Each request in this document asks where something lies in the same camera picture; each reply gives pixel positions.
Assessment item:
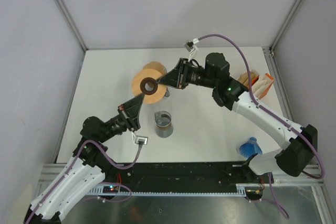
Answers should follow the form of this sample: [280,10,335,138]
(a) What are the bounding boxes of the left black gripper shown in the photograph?
[99,93,145,143]

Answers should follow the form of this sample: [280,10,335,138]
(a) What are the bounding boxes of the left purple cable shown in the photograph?
[26,142,148,224]

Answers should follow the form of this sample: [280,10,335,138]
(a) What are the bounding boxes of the purple cable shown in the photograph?
[26,142,148,224]
[194,34,326,219]

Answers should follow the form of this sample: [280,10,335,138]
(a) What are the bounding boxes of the white slotted cable duct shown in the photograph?
[86,183,246,197]

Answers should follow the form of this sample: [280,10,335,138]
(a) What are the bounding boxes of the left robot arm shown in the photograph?
[23,94,144,223]

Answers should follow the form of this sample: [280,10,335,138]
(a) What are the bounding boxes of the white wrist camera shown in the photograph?
[131,132,149,145]
[184,38,199,61]

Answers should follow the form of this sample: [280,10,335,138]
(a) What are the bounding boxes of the light wooden dripper ring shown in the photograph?
[130,68,167,105]

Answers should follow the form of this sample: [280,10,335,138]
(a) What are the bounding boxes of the aluminium frame rail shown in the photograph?
[38,164,326,186]

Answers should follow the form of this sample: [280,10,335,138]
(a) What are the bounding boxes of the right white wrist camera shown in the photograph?
[184,38,199,61]

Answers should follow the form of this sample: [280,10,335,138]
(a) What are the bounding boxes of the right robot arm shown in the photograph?
[157,52,317,183]

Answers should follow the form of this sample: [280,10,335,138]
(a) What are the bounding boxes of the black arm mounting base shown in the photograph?
[104,161,273,187]

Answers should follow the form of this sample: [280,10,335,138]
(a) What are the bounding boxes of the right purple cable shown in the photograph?
[194,34,326,219]

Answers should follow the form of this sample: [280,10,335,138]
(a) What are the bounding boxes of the white paper filter stack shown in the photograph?
[252,73,274,99]

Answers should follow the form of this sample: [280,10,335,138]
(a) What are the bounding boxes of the orange white filter holder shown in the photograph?
[250,69,275,99]

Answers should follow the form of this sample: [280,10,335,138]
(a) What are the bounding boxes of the blue ribbed dripper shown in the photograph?
[239,137,263,158]

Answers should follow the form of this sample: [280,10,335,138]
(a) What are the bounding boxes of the brown paper coffee filter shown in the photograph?
[143,61,165,72]

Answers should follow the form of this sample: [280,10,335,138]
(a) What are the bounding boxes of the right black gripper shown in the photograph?
[157,58,217,90]

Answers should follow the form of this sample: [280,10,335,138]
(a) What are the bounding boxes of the glass server with handle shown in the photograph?
[164,88,170,98]

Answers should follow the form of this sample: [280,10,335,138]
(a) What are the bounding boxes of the brown paper filter stack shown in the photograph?
[237,72,258,88]

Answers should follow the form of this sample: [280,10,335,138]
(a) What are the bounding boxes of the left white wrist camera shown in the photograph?
[131,132,149,145]

